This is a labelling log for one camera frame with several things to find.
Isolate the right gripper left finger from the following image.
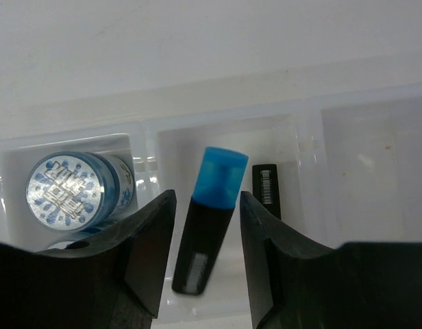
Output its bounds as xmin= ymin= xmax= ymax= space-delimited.
xmin=0 ymin=190 xmax=177 ymax=328

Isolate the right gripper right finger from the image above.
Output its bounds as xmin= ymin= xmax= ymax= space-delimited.
xmin=240 ymin=192 xmax=422 ymax=328

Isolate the blue slime jar labelled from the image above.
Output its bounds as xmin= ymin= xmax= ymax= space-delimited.
xmin=46 ymin=221 xmax=121 ymax=253

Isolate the orange highlighter marker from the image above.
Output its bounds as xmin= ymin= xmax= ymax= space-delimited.
xmin=252 ymin=164 xmax=282 ymax=219

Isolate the blue highlighter marker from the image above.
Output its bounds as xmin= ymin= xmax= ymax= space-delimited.
xmin=172 ymin=147 xmax=249 ymax=296

